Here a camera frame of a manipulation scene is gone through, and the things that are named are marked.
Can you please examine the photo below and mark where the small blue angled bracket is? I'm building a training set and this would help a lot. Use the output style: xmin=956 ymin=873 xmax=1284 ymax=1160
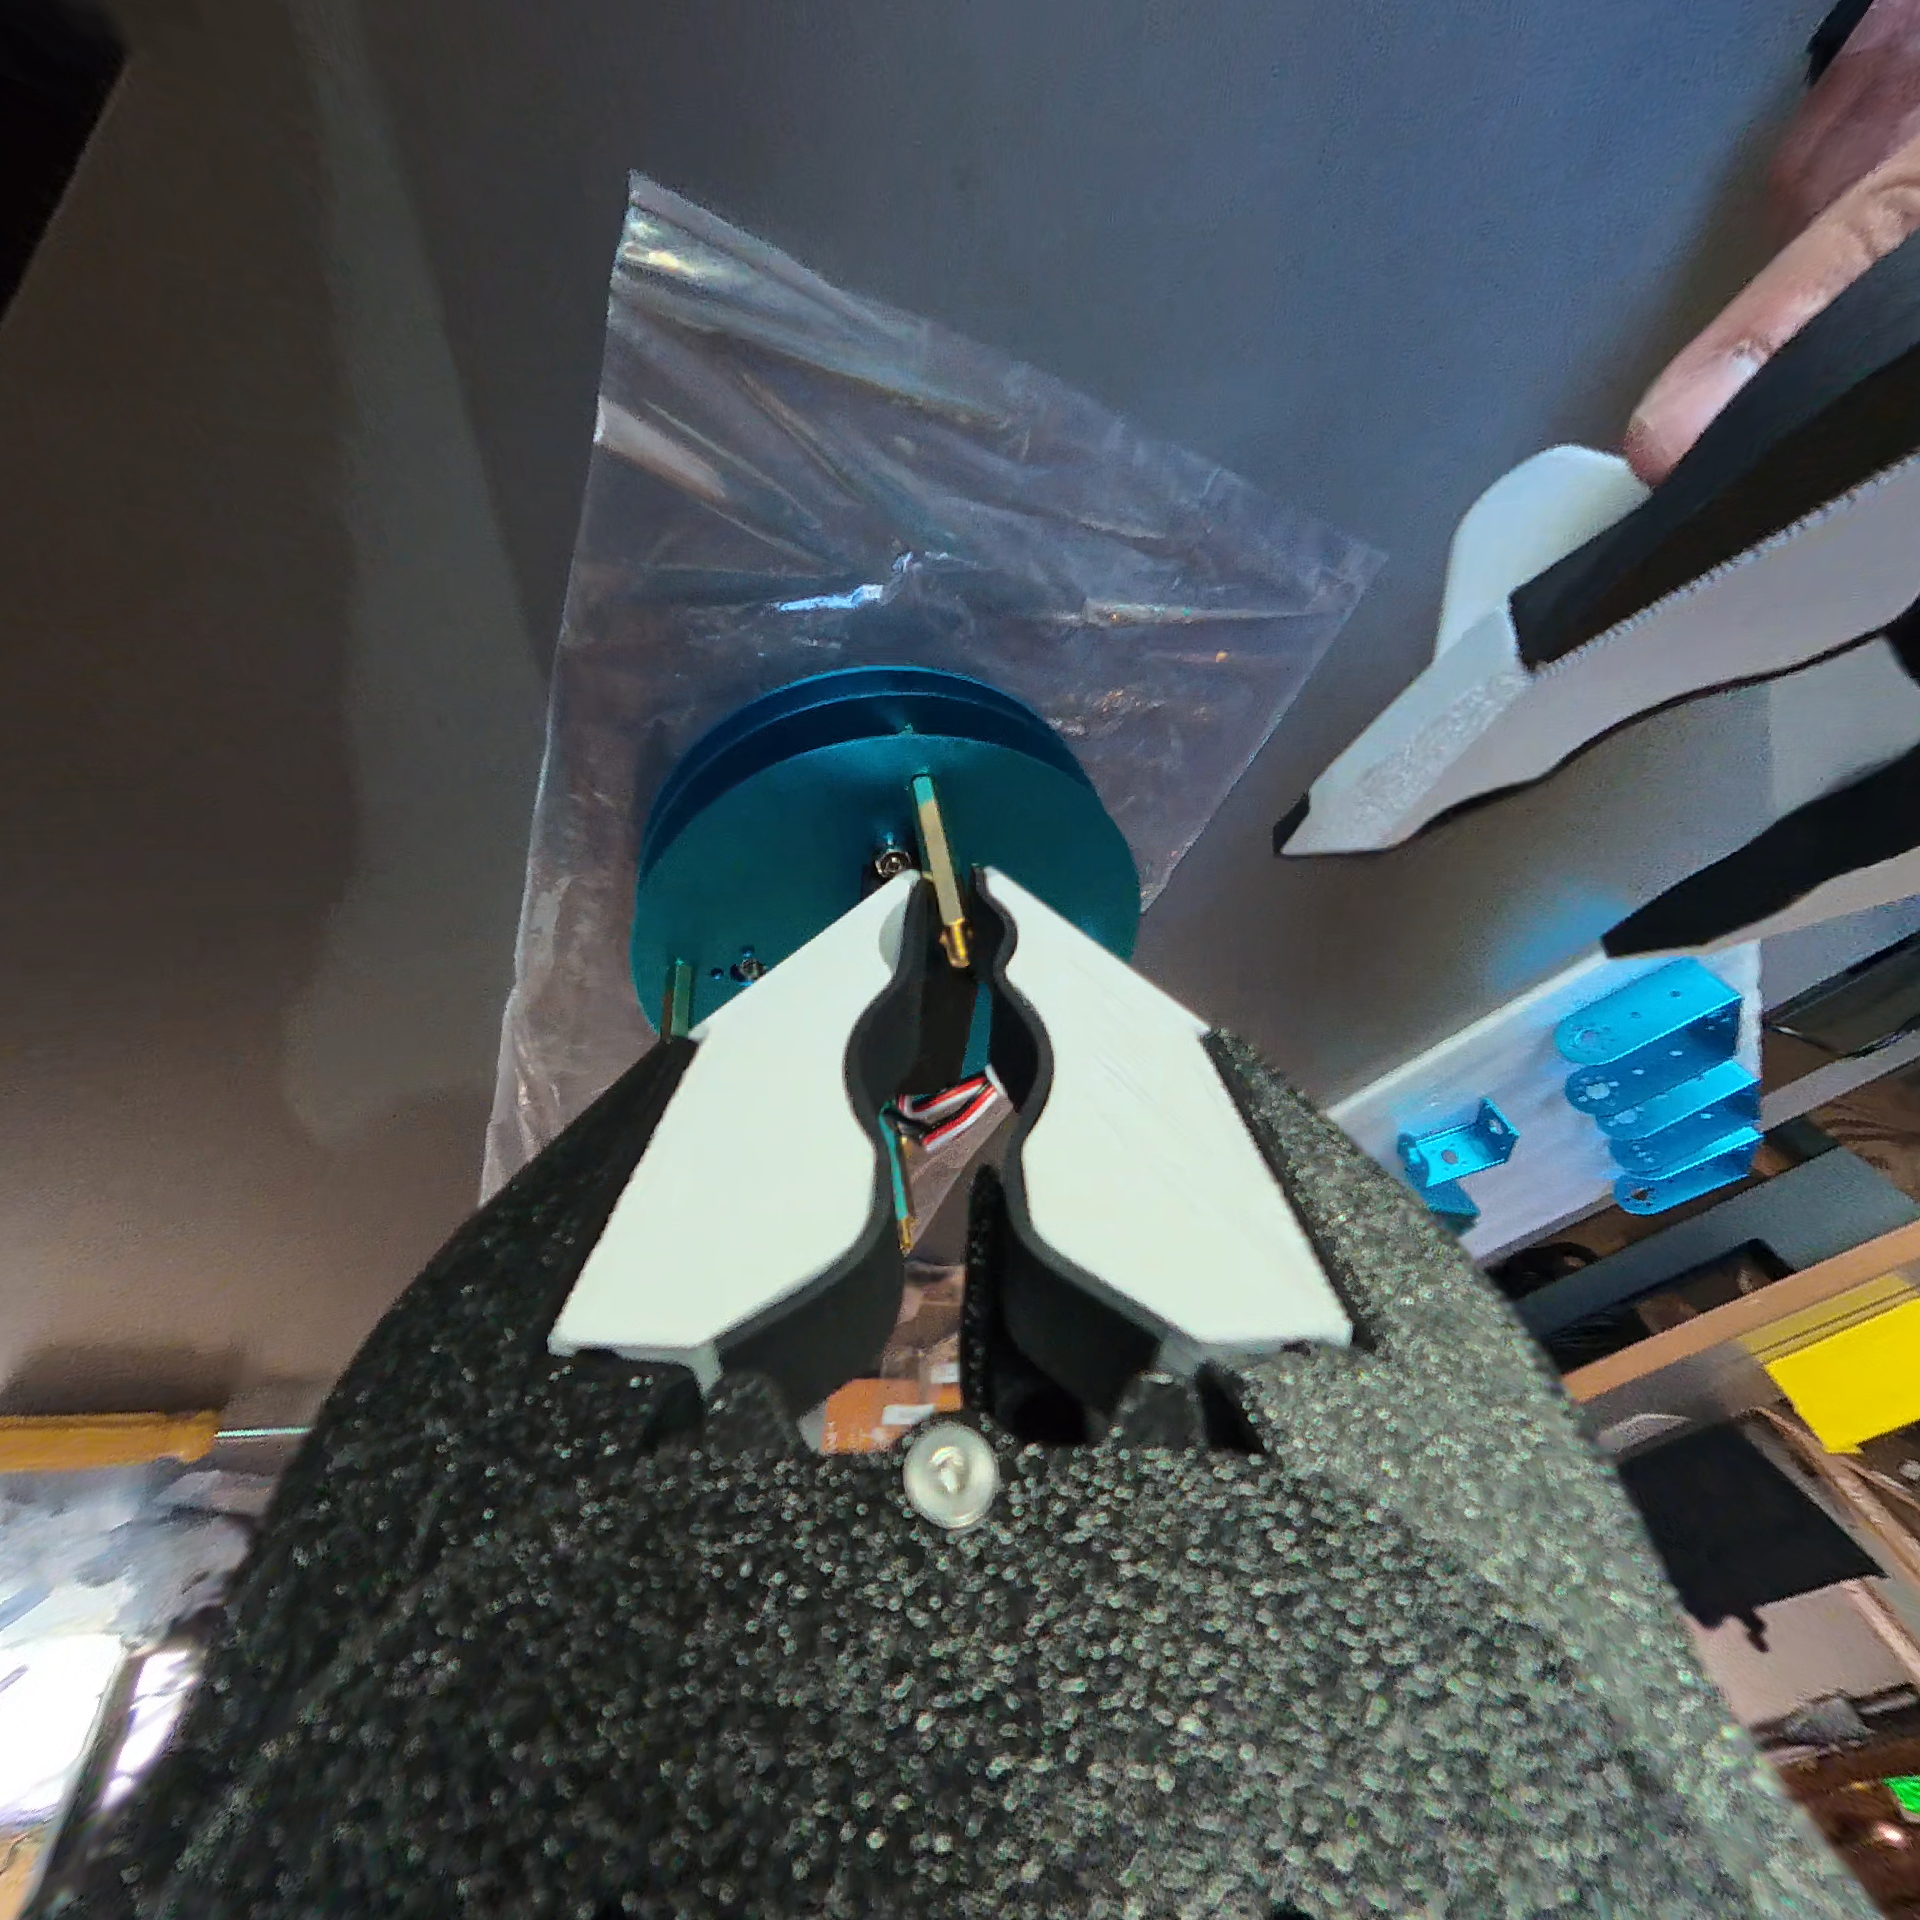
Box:
xmin=1393 ymin=1098 xmax=1522 ymax=1222

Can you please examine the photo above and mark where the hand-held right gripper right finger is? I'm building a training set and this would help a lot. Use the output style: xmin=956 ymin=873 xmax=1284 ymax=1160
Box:
xmin=972 ymin=870 xmax=1354 ymax=1367

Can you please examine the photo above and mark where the blue metal bracket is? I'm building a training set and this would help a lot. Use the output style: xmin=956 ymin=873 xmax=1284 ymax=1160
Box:
xmin=1607 ymin=1116 xmax=1765 ymax=1178

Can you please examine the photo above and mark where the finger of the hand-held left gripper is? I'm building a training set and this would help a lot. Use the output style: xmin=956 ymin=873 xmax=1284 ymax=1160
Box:
xmin=1274 ymin=455 xmax=1920 ymax=861
xmin=1598 ymin=636 xmax=1920 ymax=968

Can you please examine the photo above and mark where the red white servo cable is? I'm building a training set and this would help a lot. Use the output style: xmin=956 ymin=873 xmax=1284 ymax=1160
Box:
xmin=882 ymin=1071 xmax=1003 ymax=1155

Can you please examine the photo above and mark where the yellow handle screwdriver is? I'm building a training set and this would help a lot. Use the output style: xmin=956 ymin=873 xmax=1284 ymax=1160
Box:
xmin=0 ymin=1409 xmax=300 ymax=1476

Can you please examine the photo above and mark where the white foam tray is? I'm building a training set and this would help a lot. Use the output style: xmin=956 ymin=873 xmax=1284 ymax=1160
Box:
xmin=1327 ymin=938 xmax=1774 ymax=1261

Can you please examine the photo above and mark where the yellow box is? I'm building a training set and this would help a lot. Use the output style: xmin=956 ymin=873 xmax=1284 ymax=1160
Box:
xmin=1765 ymin=1313 xmax=1920 ymax=1454

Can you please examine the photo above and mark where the grey desk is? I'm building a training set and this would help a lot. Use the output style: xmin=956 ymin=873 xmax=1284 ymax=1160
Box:
xmin=0 ymin=0 xmax=1920 ymax=1442

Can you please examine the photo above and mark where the person's left hand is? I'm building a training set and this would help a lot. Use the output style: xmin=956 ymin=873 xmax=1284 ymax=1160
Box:
xmin=1622 ymin=0 xmax=1920 ymax=489

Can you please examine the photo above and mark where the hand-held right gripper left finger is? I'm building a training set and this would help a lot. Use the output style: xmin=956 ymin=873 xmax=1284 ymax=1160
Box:
xmin=548 ymin=870 xmax=925 ymax=1388

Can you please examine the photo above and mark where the blue round turntable base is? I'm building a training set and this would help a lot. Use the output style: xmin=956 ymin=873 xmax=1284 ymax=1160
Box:
xmin=629 ymin=662 xmax=1146 ymax=1050

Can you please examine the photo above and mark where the clear plastic bag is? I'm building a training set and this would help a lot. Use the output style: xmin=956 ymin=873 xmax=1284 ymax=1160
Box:
xmin=480 ymin=174 xmax=1389 ymax=1203

